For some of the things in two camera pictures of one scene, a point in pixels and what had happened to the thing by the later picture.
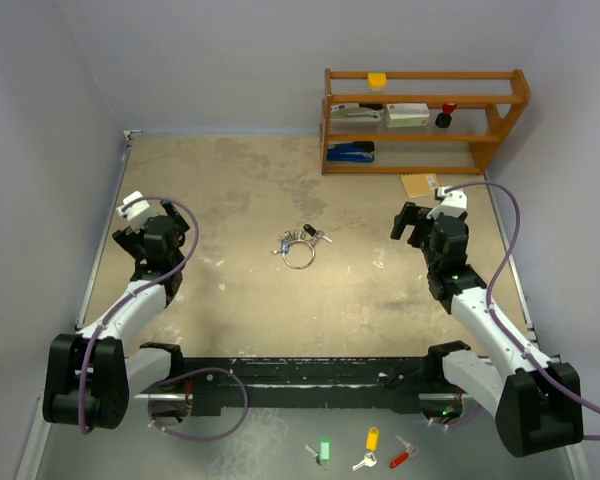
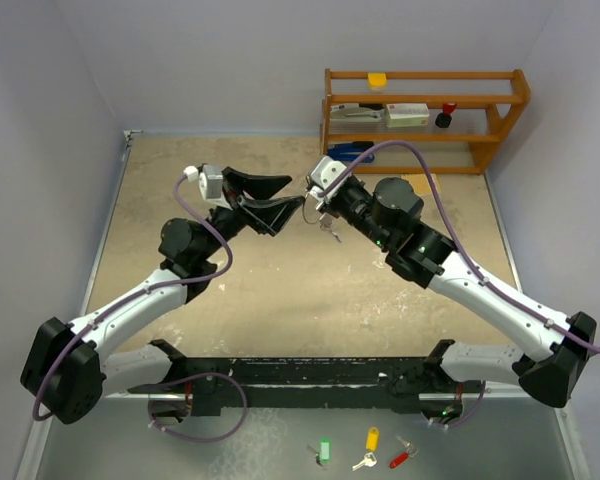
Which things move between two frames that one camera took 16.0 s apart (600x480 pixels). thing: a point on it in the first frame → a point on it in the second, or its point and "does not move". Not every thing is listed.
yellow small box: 377,79 does not move
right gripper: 408,216 → 329,206
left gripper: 131,242 → 264,215
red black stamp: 443,119 does not move
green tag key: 323,456 does not move
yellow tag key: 371,446 does not move
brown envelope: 420,184 does not move
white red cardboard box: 407,114 does not move
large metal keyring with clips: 312,241 → 312,216
